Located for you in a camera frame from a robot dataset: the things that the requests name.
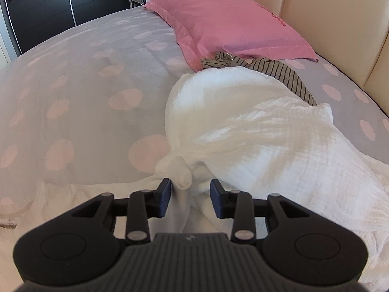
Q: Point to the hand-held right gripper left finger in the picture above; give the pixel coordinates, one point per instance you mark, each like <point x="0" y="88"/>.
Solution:
<point x="166" y="199"/>

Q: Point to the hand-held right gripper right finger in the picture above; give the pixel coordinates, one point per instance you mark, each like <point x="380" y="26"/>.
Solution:
<point x="215" y="199"/>

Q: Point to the white t-shirt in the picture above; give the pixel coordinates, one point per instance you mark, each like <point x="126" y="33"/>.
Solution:
<point x="182" y="176"/>

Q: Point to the white crinkled garment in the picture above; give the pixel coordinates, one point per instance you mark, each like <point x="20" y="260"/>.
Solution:
<point x="258" y="133"/>

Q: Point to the striped garment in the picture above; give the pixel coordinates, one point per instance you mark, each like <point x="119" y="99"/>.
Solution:
<point x="273" y="67"/>

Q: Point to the pink pillow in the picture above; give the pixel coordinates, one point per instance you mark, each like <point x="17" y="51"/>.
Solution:
<point x="228" y="18"/>

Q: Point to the beige padded headboard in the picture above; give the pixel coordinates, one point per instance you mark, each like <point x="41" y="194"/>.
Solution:
<point x="334" y="12"/>

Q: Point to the black sliding wardrobe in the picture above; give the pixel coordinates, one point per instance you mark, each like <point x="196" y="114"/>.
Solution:
<point x="45" y="3"/>

